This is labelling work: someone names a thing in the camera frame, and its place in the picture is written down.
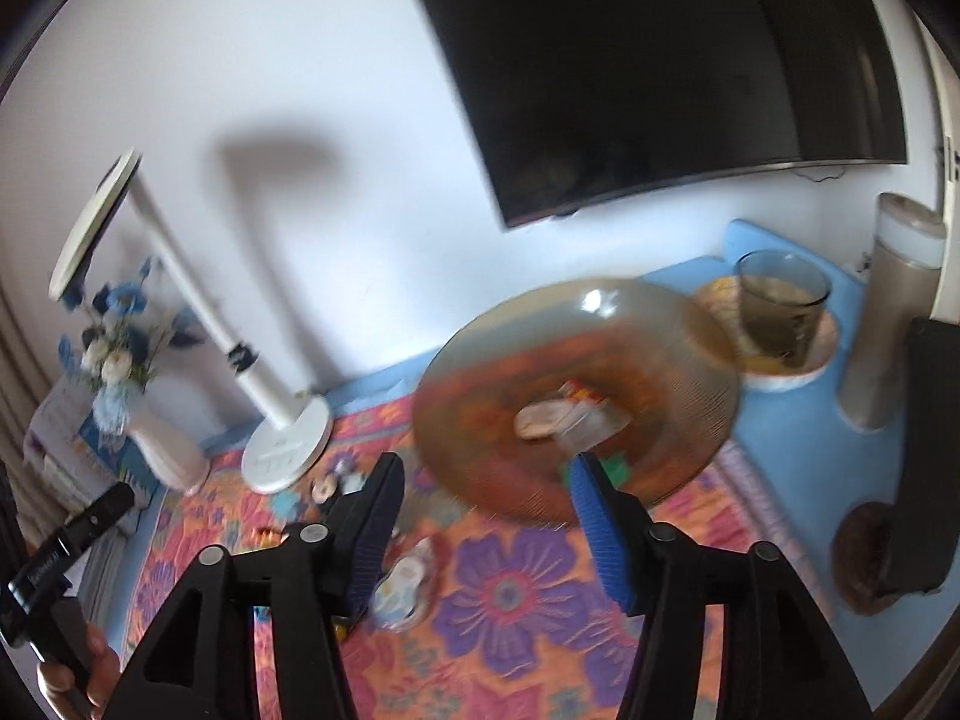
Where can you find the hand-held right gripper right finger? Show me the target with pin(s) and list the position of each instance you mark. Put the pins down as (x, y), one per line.
(600, 525)

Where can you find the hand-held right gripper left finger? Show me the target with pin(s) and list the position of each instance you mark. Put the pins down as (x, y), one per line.
(369, 540)

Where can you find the brown ribbed glass plate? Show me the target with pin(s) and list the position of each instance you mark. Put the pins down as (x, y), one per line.
(495, 367)

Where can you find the person's left hand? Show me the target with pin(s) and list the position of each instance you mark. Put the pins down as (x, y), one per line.
(101, 679)

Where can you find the black-headed toy figure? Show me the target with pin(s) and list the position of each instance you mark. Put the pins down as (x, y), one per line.
(330, 484)

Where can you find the pale round toy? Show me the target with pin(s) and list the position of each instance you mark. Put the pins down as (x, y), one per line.
(540, 420)

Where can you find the white desk lamp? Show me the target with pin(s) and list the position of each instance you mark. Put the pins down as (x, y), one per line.
(285, 450)

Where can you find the red yellow packet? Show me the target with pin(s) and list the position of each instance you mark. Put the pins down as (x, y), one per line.
(592, 401)

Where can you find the floral blanket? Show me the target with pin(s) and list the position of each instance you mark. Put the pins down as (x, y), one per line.
(480, 615)

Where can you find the stack of books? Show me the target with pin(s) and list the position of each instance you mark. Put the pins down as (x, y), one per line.
(67, 427)

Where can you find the white vase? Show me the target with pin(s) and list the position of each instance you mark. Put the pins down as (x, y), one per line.
(169, 450)

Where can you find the beige curtain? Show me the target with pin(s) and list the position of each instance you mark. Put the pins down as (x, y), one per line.
(19, 405)

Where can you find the small yellow white dish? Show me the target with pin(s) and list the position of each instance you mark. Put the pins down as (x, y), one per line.
(780, 379)

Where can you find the blue artificial flowers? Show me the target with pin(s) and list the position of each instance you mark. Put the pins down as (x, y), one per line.
(112, 345)

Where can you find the brown round object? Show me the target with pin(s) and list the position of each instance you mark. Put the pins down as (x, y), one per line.
(862, 555)

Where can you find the clear glass cup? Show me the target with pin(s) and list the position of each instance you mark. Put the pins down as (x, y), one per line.
(780, 307)

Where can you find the beige cylindrical thermos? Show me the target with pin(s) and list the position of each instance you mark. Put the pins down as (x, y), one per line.
(885, 330)

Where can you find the black television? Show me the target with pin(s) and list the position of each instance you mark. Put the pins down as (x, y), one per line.
(637, 52)

